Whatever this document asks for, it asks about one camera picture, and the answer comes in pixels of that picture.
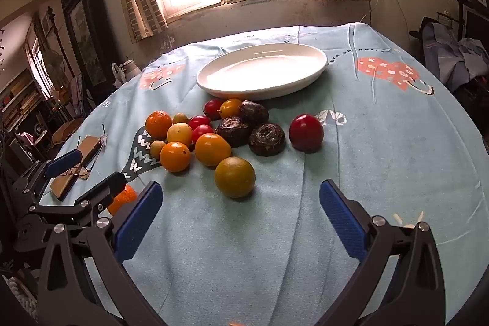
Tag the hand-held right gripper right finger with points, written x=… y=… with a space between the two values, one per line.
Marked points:
x=342 y=221

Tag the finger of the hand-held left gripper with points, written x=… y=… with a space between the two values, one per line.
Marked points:
x=109 y=188
x=63 y=162

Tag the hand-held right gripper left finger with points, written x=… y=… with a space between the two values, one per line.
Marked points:
x=139 y=221

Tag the orange mandarin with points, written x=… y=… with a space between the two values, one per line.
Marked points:
x=158 y=124
x=123 y=197

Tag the small yellow green fruit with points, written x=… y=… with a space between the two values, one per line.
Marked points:
x=156 y=149
x=180 y=117

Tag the round smooth orange fruit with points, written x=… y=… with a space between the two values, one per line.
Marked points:
x=175 y=157

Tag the yellow spotted plum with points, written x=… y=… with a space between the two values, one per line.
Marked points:
x=179 y=134

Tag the dark red plum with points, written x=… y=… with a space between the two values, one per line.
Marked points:
x=305 y=132

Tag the yellow orange round fruit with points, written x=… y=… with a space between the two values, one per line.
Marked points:
x=212 y=149

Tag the green yellow citrus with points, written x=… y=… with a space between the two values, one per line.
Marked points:
x=235 y=177

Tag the red cherry tomato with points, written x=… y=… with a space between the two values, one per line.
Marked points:
x=200 y=121
x=203 y=133
x=211 y=107

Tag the dark brown water chestnut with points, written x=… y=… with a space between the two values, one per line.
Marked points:
x=255 y=111
x=233 y=131
x=267 y=139

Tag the yellow orange cherry tomato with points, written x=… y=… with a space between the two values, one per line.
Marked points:
x=230 y=108

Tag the white oval plate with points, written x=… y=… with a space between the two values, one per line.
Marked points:
x=263 y=70

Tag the thin-framed eyeglasses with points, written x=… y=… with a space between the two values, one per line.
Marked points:
x=78 y=170

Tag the blue printed tablecloth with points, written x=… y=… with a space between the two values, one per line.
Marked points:
x=267 y=234

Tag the bookshelf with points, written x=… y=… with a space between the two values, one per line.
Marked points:
x=19 y=97

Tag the standing fan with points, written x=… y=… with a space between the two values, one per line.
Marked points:
x=55 y=66

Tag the white plastic bag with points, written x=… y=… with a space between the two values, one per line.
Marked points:
x=117 y=74

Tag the dark framed painting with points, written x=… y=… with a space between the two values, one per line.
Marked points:
x=88 y=32

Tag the pile of blue clothes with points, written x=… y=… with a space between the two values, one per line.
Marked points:
x=454 y=55

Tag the black hat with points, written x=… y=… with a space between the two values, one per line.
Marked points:
x=420 y=30

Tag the dark monitor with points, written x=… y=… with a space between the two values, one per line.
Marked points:
x=477 y=24

